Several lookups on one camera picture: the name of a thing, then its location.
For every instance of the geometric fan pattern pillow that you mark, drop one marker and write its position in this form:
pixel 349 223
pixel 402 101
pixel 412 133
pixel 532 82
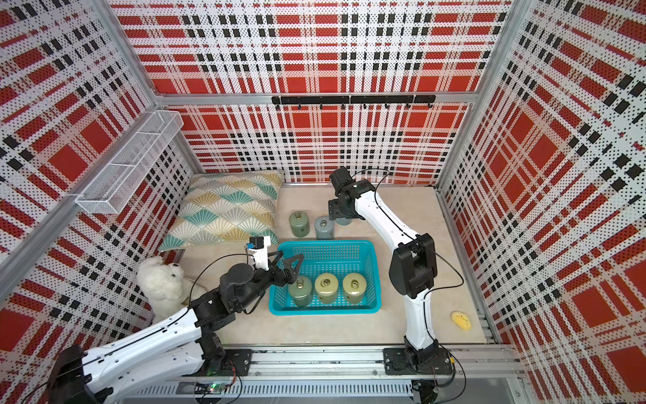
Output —
pixel 226 208

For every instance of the green circuit board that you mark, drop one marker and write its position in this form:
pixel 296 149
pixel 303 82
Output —
pixel 209 389

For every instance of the black hook rail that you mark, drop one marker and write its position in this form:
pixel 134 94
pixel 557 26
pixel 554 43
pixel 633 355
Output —
pixel 300 101

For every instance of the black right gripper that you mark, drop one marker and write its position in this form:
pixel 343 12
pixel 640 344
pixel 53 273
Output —
pixel 336 209

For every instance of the white plush bear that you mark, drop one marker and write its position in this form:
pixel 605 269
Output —
pixel 165 286

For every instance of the blue-grey tea canister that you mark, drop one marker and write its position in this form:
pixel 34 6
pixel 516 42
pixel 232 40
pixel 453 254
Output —
pixel 325 228
pixel 343 221

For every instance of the yellow-green tea canister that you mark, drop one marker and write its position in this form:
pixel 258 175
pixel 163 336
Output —
pixel 354 288
pixel 326 287

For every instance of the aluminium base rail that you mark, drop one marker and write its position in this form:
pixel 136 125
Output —
pixel 465 373

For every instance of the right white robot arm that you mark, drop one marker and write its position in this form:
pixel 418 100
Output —
pixel 413 265

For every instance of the yellow sponge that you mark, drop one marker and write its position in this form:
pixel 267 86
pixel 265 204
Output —
pixel 461 320

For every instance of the white wire mesh shelf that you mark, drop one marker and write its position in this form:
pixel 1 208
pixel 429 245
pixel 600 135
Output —
pixel 112 188

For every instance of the teal plastic basket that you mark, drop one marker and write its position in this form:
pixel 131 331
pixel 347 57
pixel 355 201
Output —
pixel 340 277

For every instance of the dark green tea canister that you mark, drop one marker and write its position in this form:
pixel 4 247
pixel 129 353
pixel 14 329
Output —
pixel 299 223
pixel 301 292

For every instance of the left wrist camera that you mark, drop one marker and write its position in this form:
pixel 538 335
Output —
pixel 257 248

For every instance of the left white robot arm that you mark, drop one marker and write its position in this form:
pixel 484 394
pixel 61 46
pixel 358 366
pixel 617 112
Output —
pixel 176 346

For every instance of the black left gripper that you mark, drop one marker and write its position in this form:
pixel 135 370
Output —
pixel 290 276

